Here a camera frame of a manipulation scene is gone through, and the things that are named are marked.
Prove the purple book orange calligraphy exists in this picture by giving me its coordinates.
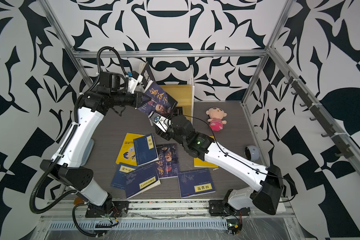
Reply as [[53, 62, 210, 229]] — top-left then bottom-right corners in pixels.
[[138, 82, 178, 117]]

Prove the yellow cartoon book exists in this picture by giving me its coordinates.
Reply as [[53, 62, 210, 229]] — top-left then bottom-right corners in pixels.
[[193, 135, 219, 169], [116, 133, 143, 166]]

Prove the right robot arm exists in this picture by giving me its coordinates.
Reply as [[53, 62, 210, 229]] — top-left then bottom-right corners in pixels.
[[151, 115, 285, 215]]

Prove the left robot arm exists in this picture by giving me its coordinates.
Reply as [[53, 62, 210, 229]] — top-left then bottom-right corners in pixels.
[[29, 46, 145, 215]]

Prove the black book yellow spine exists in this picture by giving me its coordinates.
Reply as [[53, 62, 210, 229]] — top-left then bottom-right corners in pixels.
[[172, 107, 183, 117]]

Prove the purple book lower centre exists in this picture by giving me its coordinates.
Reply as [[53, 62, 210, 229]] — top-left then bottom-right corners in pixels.
[[155, 143, 180, 179]]

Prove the navy book upper left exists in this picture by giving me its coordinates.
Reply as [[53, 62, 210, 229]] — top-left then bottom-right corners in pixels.
[[134, 134, 159, 167]]

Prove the navy book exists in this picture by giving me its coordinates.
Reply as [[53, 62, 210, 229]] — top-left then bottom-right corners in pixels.
[[178, 169, 216, 198], [134, 134, 159, 167], [110, 163, 139, 190], [123, 163, 161, 199]]

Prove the wooden white-framed bookshelf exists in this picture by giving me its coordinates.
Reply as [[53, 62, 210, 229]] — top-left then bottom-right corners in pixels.
[[156, 67, 195, 121]]

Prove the pink plush doll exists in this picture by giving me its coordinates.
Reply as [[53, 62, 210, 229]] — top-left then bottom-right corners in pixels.
[[206, 107, 227, 132]]

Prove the navy book bottom right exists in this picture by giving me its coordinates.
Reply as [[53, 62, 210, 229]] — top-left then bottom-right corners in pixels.
[[178, 169, 216, 198]]

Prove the navy book bottom centre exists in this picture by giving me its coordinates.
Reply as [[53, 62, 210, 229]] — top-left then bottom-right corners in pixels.
[[123, 163, 161, 199]]

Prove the navy book bottom left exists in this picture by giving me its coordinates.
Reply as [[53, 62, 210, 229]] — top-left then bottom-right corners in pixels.
[[110, 163, 139, 190]]

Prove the light blue case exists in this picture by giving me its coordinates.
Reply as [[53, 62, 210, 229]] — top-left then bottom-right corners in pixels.
[[81, 139, 95, 166]]

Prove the white round speaker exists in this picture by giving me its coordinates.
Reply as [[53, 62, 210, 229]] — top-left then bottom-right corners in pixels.
[[245, 145, 261, 162]]

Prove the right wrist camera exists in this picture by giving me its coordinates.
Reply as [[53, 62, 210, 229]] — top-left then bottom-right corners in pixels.
[[149, 112, 171, 133]]

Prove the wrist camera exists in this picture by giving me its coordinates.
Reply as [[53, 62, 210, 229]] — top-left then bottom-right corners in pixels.
[[149, 112, 171, 133], [126, 71, 143, 94]]

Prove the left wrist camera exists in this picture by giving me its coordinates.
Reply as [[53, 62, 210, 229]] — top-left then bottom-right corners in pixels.
[[126, 71, 143, 94]]

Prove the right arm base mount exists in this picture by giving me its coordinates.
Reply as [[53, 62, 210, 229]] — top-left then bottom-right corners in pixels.
[[209, 200, 251, 217]]

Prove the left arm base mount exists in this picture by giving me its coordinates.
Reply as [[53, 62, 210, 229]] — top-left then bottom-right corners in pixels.
[[85, 201, 130, 218]]

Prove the aluminium frame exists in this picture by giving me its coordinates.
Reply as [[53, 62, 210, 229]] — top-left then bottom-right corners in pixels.
[[37, 1, 360, 175]]

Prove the white slotted cable duct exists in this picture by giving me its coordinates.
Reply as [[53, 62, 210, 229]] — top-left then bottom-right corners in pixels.
[[49, 219, 228, 231]]

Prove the grey hook rail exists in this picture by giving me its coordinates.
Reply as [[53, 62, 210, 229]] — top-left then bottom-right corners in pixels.
[[285, 76, 355, 159]]

